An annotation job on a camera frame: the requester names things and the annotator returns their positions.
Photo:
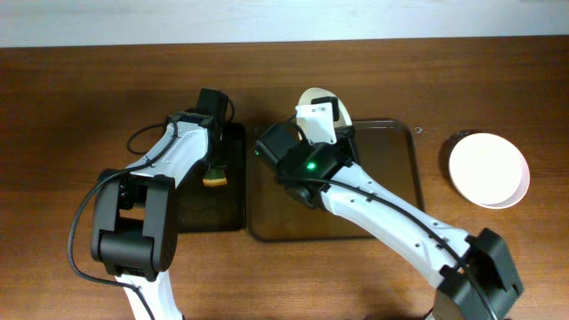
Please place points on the large dark brown tray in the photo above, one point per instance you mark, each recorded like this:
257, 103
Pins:
386, 151

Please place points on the yellow sponge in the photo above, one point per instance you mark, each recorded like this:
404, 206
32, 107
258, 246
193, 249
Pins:
215, 176

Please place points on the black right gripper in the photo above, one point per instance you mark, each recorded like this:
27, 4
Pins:
345, 134

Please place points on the white plate with orange sauce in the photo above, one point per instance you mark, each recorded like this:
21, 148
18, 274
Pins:
320, 96

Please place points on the small dark brown tray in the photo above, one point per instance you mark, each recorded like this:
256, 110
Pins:
221, 208

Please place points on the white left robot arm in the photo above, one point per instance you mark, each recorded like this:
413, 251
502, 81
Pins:
135, 227

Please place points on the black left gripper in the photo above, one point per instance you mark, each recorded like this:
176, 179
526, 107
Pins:
216, 164

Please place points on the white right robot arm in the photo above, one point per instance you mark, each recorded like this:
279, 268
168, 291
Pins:
314, 157

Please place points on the white plate with brown smear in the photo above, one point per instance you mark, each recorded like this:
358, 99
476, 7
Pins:
489, 171

